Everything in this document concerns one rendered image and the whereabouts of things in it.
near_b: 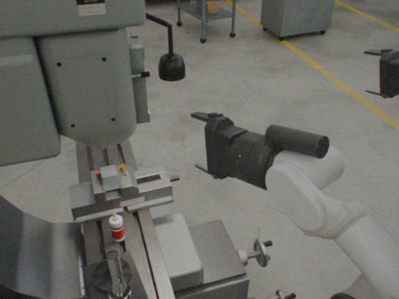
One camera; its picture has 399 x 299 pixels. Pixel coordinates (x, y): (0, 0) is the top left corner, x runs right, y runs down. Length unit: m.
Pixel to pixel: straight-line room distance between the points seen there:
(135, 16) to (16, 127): 0.35
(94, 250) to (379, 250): 0.92
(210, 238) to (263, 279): 0.86
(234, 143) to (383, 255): 0.28
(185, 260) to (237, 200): 1.45
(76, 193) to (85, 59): 0.64
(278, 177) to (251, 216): 2.09
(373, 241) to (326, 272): 1.89
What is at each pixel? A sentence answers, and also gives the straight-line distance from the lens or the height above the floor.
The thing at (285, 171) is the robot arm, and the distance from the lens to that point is 0.56.
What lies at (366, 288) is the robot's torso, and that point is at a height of 1.13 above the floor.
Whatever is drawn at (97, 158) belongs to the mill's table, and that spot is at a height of 0.93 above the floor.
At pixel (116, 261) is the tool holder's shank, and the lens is 0.77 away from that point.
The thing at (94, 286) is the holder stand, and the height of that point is 1.11.
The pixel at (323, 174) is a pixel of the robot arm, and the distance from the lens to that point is 0.60.
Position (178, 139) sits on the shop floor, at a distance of 3.34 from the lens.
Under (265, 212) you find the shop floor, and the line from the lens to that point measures 2.70.
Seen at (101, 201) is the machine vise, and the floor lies 1.00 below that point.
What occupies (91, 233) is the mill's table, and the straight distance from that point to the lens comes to 1.34.
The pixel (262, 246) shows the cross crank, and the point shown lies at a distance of 1.59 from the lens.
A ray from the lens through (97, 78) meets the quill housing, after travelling 0.88.
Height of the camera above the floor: 1.89
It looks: 36 degrees down
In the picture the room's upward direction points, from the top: straight up
